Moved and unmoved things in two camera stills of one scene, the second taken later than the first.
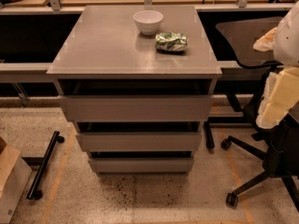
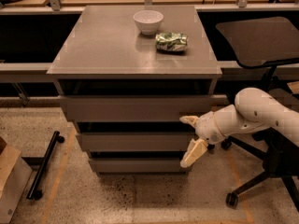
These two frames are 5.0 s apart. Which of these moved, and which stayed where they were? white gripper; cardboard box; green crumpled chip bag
Moved: white gripper
Stayed: cardboard box; green crumpled chip bag
